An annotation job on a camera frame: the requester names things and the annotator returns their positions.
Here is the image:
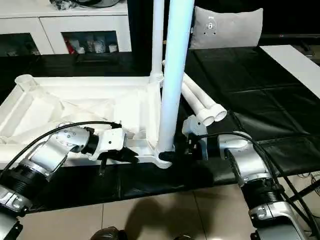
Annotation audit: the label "white plastic table top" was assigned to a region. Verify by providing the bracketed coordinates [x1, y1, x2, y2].
[0, 74, 174, 175]

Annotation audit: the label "black work mat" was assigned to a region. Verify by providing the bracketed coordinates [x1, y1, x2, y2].
[0, 44, 320, 213]

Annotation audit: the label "black cabinet with gold label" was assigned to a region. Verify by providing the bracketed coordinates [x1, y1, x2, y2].
[127, 0, 198, 76]

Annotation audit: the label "black stand leg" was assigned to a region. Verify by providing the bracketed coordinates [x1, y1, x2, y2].
[287, 179, 320, 202]

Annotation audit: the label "grey cushion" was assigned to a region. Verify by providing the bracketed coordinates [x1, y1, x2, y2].
[189, 5, 264, 50]

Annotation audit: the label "white sideboard with glass doors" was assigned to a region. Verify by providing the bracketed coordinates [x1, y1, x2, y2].
[0, 4, 133, 56]

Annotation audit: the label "dark round helmet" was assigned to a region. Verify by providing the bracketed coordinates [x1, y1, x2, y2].
[77, 0, 121, 6]

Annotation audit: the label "grey crumpled cloth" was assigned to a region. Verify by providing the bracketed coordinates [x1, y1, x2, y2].
[49, 0, 73, 11]

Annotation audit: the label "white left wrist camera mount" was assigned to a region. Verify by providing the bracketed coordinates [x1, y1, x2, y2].
[88, 127, 128, 161]

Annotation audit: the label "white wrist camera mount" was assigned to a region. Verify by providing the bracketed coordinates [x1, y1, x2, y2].
[88, 127, 128, 161]
[182, 115, 209, 161]

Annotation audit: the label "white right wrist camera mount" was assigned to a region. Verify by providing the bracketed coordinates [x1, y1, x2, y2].
[182, 115, 209, 161]

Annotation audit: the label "grey floor cables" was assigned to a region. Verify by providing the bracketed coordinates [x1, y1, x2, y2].
[309, 171, 320, 198]

